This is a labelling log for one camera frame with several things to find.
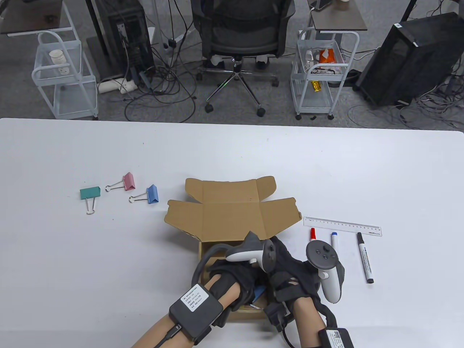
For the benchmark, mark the red marker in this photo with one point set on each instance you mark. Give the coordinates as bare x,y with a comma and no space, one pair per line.
313,233

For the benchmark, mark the blue binder clip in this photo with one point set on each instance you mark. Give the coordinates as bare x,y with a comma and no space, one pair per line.
259,293
153,194

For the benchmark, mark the white grey handheld controller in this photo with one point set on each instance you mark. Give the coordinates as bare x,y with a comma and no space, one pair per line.
322,255
250,250

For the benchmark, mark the yellow binder clip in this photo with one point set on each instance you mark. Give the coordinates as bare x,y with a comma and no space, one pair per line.
255,307

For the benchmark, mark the pink binder clip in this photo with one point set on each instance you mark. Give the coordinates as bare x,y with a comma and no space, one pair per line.
129,181

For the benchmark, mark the dark flat device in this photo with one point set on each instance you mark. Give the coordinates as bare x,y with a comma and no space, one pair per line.
322,3

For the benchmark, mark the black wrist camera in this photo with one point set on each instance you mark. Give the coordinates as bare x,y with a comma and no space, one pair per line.
277,315

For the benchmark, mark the orange packet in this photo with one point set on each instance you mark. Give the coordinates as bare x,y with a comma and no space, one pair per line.
327,56

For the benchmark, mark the brown desk with white frame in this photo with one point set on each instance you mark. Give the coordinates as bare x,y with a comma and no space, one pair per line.
29,14

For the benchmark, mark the clear plastic ruler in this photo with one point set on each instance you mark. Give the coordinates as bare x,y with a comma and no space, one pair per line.
342,225

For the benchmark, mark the person's left hand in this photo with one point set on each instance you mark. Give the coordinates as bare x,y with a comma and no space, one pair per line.
246,277

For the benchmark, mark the small white dotted container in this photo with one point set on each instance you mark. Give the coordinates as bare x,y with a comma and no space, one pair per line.
65,70

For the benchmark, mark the white metal cart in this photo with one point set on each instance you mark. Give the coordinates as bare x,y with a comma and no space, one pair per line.
78,98
315,103

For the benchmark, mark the white power strip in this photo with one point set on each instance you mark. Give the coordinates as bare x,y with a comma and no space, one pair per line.
108,86

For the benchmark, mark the brown side table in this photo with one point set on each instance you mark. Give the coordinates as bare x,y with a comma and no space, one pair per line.
340,20

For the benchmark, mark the black computer tower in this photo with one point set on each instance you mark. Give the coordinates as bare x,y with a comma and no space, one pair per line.
413,61

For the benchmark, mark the person's right hand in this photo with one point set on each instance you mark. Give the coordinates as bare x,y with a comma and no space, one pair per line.
291,270

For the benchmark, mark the black marker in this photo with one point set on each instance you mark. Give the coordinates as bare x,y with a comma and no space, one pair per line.
365,259

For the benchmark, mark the person's left forearm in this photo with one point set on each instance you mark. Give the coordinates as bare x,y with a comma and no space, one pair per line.
156,330

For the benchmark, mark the person's right forearm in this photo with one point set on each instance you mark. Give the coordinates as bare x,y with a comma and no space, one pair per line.
308,320

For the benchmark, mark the black power adapter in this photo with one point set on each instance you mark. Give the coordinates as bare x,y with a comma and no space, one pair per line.
172,43

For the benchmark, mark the black mesh office chair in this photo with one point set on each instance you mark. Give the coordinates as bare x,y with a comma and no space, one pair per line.
243,40

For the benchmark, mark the white paper cup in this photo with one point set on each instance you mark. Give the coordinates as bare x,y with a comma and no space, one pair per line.
57,58

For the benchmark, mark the white desk frame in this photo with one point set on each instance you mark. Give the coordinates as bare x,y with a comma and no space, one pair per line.
154,36

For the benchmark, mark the black desktop computer case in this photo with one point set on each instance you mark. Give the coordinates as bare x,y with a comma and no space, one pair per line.
134,36

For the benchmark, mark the blue marker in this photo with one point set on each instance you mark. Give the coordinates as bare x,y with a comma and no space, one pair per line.
335,241

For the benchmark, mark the teal binder clip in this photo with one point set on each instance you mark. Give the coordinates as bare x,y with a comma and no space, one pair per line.
90,193

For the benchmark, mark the yellow packet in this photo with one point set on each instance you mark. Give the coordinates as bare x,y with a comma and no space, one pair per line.
316,86

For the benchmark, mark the black wrist sensor box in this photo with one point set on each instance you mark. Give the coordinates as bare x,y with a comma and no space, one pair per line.
197,311
337,339

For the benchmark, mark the black desk leg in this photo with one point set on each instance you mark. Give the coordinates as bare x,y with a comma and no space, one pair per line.
95,16

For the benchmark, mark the brown cardboard mailer box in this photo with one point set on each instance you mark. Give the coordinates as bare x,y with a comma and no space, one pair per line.
232,217

